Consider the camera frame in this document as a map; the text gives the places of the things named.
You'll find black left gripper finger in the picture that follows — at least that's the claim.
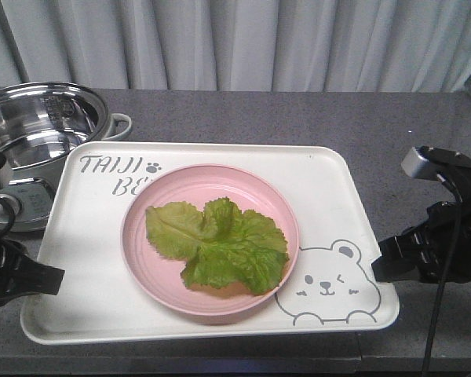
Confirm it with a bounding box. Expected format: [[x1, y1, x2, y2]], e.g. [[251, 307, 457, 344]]
[[0, 240, 65, 306]]

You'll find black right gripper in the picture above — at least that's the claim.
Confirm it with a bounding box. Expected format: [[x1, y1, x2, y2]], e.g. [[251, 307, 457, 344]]
[[371, 164, 471, 284]]

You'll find pink round plate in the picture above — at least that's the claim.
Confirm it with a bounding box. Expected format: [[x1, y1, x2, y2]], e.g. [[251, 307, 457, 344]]
[[121, 165, 299, 324]]

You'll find cream bear serving tray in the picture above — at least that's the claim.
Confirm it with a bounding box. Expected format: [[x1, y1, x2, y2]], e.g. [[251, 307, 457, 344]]
[[20, 142, 400, 345]]

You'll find green lettuce leaf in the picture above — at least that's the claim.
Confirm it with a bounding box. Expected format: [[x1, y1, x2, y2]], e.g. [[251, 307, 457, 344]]
[[145, 197, 289, 295]]

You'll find pale green electric pot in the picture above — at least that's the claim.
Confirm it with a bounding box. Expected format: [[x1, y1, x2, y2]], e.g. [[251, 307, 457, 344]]
[[0, 82, 133, 232]]

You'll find grey pleated curtain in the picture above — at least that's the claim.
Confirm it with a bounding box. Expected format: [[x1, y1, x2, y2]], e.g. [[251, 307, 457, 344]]
[[0, 1, 471, 92]]

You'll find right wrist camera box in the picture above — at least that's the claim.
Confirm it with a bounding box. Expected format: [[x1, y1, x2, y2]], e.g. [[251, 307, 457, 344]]
[[400, 146, 471, 181]]

